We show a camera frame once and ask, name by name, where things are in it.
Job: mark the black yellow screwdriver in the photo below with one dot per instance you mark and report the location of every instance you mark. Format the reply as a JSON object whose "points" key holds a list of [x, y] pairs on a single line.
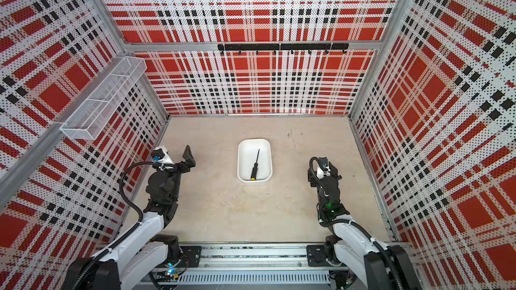
{"points": [[255, 167]]}

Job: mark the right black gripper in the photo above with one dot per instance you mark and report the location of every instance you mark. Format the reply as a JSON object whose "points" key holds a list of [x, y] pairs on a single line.
{"points": [[312, 178]]}

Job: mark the black hook rail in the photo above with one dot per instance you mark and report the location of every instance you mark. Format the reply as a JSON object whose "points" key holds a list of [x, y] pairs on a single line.
{"points": [[282, 47]]}

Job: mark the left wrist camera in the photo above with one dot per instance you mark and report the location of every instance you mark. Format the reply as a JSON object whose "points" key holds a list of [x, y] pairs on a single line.
{"points": [[161, 159]]}

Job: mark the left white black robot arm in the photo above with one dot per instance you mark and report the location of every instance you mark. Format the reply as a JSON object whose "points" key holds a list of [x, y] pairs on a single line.
{"points": [[142, 251]]}

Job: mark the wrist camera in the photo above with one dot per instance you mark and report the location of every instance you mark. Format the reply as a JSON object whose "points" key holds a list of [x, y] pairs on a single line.
{"points": [[161, 159], [319, 167]]}

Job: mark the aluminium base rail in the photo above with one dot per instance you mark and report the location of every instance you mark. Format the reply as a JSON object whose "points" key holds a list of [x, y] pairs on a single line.
{"points": [[262, 263]]}

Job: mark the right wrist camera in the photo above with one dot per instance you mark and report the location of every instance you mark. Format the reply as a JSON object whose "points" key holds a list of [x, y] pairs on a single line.
{"points": [[319, 167]]}

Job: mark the white plastic bin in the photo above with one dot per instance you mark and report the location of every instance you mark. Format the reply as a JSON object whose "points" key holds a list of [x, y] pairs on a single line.
{"points": [[247, 152]]}

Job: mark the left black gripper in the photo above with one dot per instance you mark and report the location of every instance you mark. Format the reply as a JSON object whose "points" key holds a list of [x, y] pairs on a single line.
{"points": [[188, 160]]}

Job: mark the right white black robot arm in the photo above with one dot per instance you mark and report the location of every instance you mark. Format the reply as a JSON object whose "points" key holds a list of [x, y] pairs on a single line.
{"points": [[375, 263]]}

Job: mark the white wire mesh shelf basket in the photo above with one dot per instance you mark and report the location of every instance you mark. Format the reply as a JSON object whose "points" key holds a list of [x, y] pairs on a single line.
{"points": [[92, 116]]}

